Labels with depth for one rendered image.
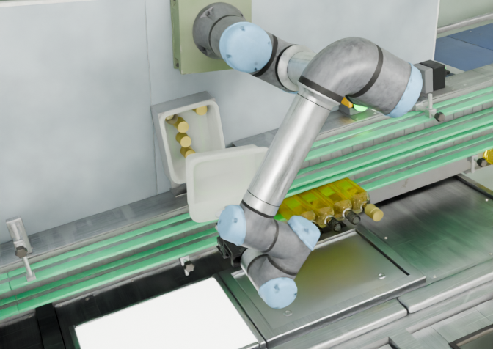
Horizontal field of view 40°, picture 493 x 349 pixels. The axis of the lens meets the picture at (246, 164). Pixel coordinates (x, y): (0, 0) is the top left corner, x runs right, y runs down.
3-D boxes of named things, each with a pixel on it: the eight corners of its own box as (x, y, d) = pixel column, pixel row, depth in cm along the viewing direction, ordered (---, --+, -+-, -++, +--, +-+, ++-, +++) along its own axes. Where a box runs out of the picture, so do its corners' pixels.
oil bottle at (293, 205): (270, 204, 205) (302, 237, 187) (267, 188, 202) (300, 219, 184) (287, 199, 206) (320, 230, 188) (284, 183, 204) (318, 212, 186)
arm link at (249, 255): (277, 250, 152) (276, 278, 156) (268, 238, 156) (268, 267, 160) (246, 258, 149) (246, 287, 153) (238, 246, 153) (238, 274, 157)
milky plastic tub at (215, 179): (177, 148, 168) (188, 160, 161) (259, 135, 176) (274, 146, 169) (180, 210, 175) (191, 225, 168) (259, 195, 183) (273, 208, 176)
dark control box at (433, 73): (409, 87, 226) (425, 94, 218) (408, 64, 222) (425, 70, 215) (430, 81, 228) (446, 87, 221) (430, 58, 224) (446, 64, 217)
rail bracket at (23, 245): (15, 250, 188) (24, 292, 169) (-3, 198, 181) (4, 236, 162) (32, 245, 190) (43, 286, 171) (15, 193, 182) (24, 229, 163)
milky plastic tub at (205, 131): (164, 175, 201) (173, 186, 194) (150, 105, 192) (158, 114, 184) (218, 158, 206) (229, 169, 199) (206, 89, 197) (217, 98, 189)
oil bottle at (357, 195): (320, 188, 210) (356, 217, 192) (319, 171, 207) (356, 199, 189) (336, 182, 212) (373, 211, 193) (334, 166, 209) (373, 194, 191)
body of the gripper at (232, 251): (214, 220, 162) (233, 248, 152) (247, 212, 165) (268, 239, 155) (215, 245, 166) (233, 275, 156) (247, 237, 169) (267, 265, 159)
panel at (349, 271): (70, 334, 182) (96, 420, 153) (67, 325, 181) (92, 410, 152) (359, 229, 209) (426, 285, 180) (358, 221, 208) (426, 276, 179)
